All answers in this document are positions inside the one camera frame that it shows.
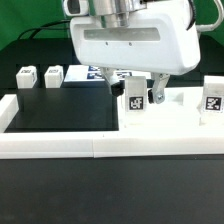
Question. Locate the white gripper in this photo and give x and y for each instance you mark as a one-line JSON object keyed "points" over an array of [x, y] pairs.
{"points": [[160, 38]]}

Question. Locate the white square table top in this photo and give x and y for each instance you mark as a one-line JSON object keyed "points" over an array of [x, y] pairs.
{"points": [[179, 111]]}

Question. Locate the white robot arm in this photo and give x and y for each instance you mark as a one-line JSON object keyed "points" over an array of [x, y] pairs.
{"points": [[112, 13]]}

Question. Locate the white sheet with AprilTags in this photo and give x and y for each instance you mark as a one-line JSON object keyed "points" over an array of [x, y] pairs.
{"points": [[82, 73]]}

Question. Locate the white U-shaped obstacle fence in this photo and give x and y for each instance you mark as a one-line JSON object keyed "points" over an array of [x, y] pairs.
{"points": [[121, 143]]}

